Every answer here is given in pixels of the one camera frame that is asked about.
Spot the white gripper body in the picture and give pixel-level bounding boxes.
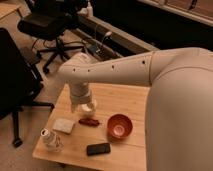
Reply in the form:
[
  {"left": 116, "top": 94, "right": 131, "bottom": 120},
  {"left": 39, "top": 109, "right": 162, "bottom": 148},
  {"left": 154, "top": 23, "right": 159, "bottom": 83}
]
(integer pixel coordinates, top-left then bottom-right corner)
[{"left": 70, "top": 87, "right": 92, "bottom": 112}]

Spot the white ceramic cup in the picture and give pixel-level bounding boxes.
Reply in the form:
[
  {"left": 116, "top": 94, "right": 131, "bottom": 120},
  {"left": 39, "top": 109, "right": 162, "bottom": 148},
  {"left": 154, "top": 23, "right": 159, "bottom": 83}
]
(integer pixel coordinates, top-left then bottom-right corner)
[{"left": 81, "top": 100, "right": 97, "bottom": 116}]

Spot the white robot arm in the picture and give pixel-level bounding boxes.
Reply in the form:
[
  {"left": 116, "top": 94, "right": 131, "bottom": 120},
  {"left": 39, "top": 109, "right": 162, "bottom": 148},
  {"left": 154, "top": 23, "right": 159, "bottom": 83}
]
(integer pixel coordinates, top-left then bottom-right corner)
[{"left": 59, "top": 47, "right": 213, "bottom": 171}]

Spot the red ceramic bowl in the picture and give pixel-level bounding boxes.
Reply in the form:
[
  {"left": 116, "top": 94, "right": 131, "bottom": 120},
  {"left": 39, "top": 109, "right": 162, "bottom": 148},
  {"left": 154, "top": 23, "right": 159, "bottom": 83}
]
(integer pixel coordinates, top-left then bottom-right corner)
[{"left": 107, "top": 114, "right": 133, "bottom": 139}]

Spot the white square sponge pad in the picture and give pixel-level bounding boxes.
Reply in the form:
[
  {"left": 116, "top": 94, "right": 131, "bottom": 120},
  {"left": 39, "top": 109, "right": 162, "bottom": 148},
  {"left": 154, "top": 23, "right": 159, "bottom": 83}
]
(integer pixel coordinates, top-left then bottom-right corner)
[{"left": 52, "top": 118, "right": 74, "bottom": 134}]

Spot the dark chair at left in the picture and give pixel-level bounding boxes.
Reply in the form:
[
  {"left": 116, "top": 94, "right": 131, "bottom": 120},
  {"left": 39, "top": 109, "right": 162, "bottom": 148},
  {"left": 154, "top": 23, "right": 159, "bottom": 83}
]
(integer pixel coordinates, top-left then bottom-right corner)
[{"left": 0, "top": 28, "right": 54, "bottom": 148}]

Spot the black smartphone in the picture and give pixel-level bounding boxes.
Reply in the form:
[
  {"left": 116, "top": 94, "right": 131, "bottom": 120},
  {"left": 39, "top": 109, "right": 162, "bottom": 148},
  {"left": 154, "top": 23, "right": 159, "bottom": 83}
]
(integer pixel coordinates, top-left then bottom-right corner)
[{"left": 86, "top": 143, "right": 111, "bottom": 156}]

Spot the black office chair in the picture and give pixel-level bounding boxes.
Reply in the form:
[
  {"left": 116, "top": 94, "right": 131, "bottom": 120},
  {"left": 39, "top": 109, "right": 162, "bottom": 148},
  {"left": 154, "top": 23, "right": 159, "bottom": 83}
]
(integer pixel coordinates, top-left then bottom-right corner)
[{"left": 17, "top": 0, "right": 87, "bottom": 74}]

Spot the white bottle in background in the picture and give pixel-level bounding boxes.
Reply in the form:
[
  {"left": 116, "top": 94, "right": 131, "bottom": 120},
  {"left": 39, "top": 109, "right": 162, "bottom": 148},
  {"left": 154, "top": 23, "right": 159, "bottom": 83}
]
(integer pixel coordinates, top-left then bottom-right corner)
[{"left": 87, "top": 0, "right": 93, "bottom": 17}]

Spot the power strip with cables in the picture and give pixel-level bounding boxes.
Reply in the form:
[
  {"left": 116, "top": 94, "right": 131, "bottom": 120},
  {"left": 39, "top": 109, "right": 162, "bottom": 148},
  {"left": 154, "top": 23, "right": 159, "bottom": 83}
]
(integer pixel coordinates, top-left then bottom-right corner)
[{"left": 83, "top": 31, "right": 118, "bottom": 62}]

